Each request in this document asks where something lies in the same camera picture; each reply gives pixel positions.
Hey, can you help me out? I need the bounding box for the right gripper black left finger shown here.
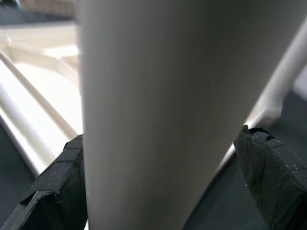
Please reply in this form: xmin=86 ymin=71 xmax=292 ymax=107
xmin=0 ymin=133 xmax=89 ymax=230

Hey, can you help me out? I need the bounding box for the black tablecloth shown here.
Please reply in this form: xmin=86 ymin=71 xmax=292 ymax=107
xmin=0 ymin=91 xmax=307 ymax=230

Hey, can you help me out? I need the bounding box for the white plastic table leg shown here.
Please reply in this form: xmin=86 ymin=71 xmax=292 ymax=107
xmin=0 ymin=64 xmax=72 ymax=168
xmin=79 ymin=0 xmax=303 ymax=230
xmin=247 ymin=18 xmax=307 ymax=127

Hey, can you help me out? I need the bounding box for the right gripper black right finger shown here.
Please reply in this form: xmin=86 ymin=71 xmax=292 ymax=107
xmin=233 ymin=124 xmax=307 ymax=230

